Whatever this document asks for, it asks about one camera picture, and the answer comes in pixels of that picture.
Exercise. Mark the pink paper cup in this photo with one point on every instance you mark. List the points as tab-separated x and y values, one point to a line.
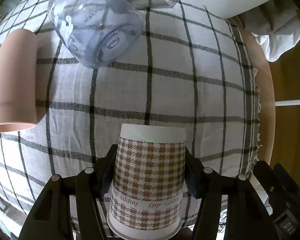
18	56

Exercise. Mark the houndstooth paper cup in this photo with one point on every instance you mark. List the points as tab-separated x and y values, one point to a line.
147	188

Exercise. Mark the clear bluish plastic cup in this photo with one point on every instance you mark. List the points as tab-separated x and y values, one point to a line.
96	32

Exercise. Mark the grey curtain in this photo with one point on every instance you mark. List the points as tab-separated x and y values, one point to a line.
275	26

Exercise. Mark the checkered white tablecloth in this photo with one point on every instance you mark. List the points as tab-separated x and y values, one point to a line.
189	69

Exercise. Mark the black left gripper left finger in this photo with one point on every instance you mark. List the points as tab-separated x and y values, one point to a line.
50	216

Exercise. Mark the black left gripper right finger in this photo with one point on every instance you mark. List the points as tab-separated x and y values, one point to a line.
207	185

